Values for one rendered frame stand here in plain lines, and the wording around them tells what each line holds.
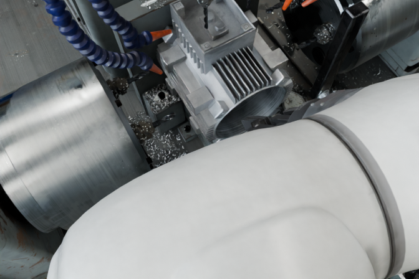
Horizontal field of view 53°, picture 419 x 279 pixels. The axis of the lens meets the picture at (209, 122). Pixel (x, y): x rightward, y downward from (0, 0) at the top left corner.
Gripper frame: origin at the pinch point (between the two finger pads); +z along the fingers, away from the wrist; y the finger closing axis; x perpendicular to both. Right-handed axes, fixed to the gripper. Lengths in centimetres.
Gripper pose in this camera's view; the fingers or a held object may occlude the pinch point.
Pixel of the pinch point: (258, 127)
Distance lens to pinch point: 58.2
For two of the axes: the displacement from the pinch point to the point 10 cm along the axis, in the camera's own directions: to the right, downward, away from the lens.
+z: -2.4, -0.4, 9.7
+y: -8.6, 4.7, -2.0
